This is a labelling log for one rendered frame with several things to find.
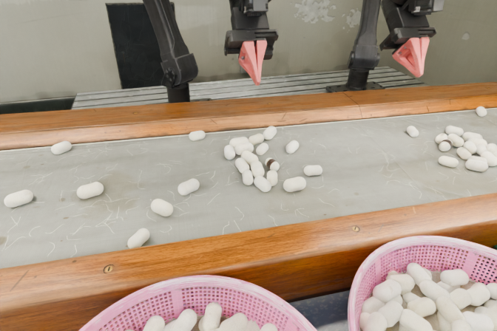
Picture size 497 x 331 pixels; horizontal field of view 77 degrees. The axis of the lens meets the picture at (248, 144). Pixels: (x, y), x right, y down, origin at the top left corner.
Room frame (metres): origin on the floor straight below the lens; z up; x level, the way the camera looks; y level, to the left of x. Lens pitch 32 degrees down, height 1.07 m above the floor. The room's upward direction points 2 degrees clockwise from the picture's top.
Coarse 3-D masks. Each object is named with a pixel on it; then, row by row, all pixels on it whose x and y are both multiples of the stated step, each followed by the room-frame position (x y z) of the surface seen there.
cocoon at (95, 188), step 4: (88, 184) 0.37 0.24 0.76; (92, 184) 0.37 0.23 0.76; (96, 184) 0.37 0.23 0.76; (100, 184) 0.37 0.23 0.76; (80, 188) 0.36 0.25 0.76; (84, 188) 0.36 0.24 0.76; (88, 188) 0.36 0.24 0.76; (92, 188) 0.36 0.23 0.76; (96, 188) 0.37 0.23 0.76; (100, 188) 0.37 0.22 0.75; (80, 192) 0.36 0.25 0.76; (84, 192) 0.36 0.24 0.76; (88, 192) 0.36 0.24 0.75; (92, 192) 0.36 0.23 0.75; (96, 192) 0.36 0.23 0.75; (100, 192) 0.37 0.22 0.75; (80, 196) 0.35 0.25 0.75; (84, 196) 0.35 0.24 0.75; (88, 196) 0.36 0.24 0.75; (92, 196) 0.36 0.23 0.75
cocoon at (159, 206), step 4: (156, 200) 0.34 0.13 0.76; (160, 200) 0.34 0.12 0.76; (152, 204) 0.33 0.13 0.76; (156, 204) 0.33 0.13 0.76; (160, 204) 0.33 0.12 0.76; (164, 204) 0.33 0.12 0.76; (168, 204) 0.33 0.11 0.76; (152, 208) 0.33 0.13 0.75; (156, 208) 0.33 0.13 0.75; (160, 208) 0.33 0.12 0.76; (164, 208) 0.33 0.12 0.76; (168, 208) 0.33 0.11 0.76; (172, 208) 0.33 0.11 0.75; (156, 212) 0.33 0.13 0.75; (160, 212) 0.32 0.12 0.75; (164, 212) 0.32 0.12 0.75; (168, 212) 0.32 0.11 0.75
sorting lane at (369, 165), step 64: (320, 128) 0.61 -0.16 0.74; (384, 128) 0.62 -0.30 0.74; (0, 192) 0.37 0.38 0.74; (64, 192) 0.37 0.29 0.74; (128, 192) 0.38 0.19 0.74; (192, 192) 0.38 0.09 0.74; (256, 192) 0.39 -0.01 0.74; (320, 192) 0.39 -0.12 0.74; (384, 192) 0.40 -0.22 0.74; (448, 192) 0.40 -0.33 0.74; (0, 256) 0.25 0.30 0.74; (64, 256) 0.25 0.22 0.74
